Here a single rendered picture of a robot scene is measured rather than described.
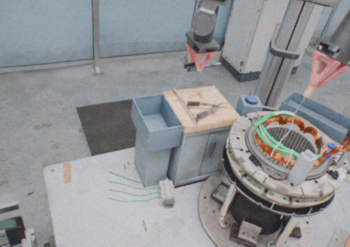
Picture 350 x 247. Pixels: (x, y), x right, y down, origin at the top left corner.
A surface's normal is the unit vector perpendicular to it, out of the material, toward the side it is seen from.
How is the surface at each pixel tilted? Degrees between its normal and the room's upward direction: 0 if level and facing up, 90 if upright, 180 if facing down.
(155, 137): 90
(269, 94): 90
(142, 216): 0
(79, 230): 0
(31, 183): 0
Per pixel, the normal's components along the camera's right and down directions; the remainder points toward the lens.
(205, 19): -0.22, 0.60
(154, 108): 0.38, 0.61
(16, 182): 0.14, -0.78
